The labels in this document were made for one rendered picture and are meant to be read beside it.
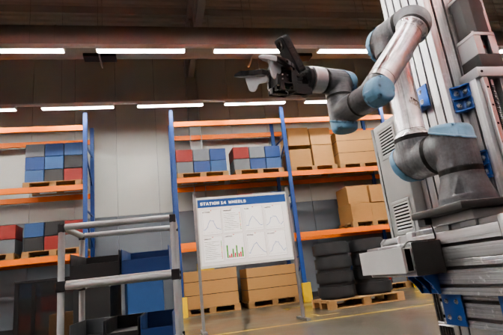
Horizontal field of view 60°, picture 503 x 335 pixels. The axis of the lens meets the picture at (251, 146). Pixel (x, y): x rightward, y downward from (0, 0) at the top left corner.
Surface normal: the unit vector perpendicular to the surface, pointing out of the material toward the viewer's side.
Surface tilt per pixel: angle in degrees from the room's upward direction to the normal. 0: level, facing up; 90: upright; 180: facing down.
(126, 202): 90
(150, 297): 90
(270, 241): 90
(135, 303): 90
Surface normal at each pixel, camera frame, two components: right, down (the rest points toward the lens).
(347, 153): 0.16, -0.29
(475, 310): -0.98, 0.05
